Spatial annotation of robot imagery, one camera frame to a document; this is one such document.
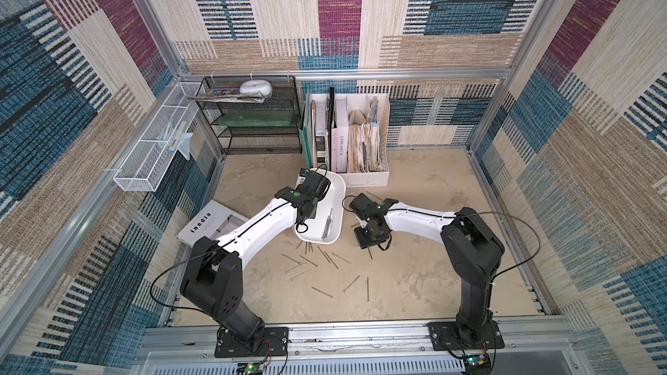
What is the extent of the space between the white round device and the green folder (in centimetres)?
14

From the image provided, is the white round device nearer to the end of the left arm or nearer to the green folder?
the green folder

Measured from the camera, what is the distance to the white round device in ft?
2.94

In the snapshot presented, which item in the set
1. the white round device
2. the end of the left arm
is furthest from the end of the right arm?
the white round device

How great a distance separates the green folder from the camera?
873 mm

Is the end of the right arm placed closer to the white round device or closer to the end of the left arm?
the end of the left arm

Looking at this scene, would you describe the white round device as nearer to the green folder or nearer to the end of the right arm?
the green folder

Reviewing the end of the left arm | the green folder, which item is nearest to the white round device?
the green folder
